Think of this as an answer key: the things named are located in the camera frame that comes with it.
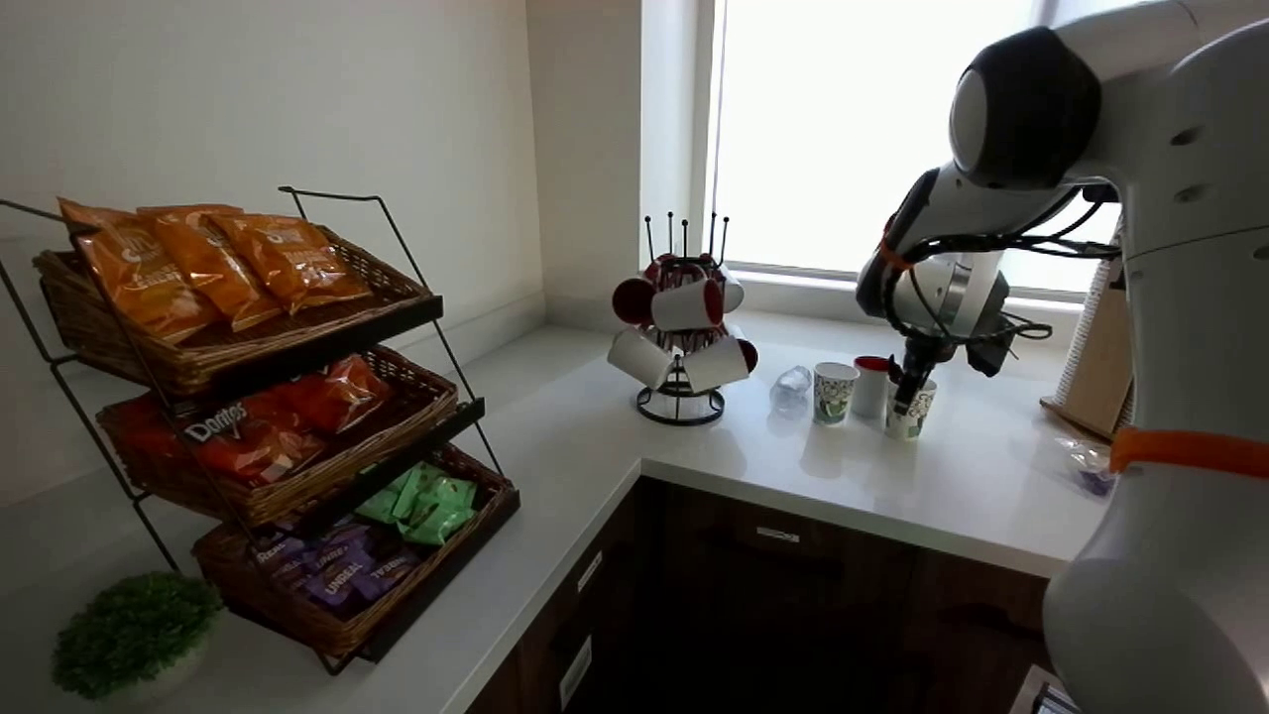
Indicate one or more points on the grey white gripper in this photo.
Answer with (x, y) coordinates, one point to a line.
(953, 305)

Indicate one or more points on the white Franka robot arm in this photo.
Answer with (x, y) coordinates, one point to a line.
(1191, 200)

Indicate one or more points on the empty printed paper cup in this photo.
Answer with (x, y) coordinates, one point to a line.
(833, 396)

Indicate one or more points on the clear plastic water bottle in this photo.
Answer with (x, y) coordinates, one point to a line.
(790, 389)

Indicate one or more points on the light wooden board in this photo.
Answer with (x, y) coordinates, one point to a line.
(1096, 360)

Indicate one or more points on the small purple wrapper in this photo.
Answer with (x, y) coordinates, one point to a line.
(1096, 473)

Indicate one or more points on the dark red patterned mug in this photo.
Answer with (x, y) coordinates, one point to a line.
(689, 273)

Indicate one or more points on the bright window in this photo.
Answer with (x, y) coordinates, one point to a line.
(833, 131)

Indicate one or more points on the hanging white mug red inside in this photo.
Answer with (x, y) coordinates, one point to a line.
(668, 305)

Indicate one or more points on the dark brown wooden cabinet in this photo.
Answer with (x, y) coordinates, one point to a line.
(793, 619)

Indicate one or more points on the green snack packets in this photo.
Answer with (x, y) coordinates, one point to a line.
(422, 502)

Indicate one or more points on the brown wicker basket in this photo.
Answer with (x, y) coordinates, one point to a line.
(360, 450)
(397, 598)
(241, 346)

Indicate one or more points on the red snack bag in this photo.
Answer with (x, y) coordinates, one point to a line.
(338, 396)
(241, 443)

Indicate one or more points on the purple snack packets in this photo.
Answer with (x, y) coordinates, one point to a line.
(338, 561)

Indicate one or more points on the orange chips bag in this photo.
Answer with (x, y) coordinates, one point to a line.
(139, 279)
(210, 273)
(299, 260)

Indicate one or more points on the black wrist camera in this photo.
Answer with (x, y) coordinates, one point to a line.
(993, 344)

